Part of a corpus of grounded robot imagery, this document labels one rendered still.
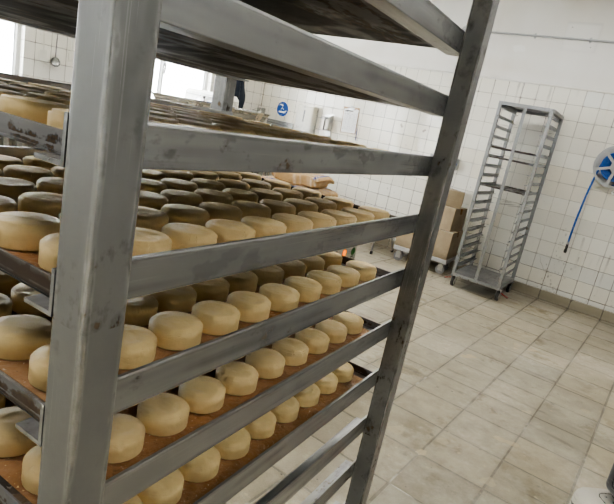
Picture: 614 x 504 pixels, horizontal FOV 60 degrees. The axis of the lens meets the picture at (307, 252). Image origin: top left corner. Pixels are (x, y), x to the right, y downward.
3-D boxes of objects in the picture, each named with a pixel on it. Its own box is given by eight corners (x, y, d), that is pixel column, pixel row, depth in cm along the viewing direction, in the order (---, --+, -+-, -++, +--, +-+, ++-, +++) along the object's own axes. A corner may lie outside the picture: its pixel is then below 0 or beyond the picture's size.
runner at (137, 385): (391, 278, 89) (395, 261, 89) (406, 283, 88) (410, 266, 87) (15, 427, 35) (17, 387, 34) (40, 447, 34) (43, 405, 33)
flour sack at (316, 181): (266, 177, 644) (268, 163, 640) (284, 177, 681) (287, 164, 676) (317, 191, 613) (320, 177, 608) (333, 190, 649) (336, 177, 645)
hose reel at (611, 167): (610, 264, 515) (650, 150, 488) (607, 266, 501) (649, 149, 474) (565, 251, 537) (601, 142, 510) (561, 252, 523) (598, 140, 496)
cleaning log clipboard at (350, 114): (356, 140, 664) (363, 107, 654) (355, 140, 662) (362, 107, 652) (338, 136, 678) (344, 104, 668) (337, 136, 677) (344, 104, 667)
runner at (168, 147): (417, 172, 85) (422, 153, 84) (433, 176, 83) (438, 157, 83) (33, 157, 31) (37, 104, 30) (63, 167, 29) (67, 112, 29)
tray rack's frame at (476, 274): (466, 273, 585) (512, 108, 541) (512, 288, 559) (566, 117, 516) (447, 282, 531) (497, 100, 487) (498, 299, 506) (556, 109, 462)
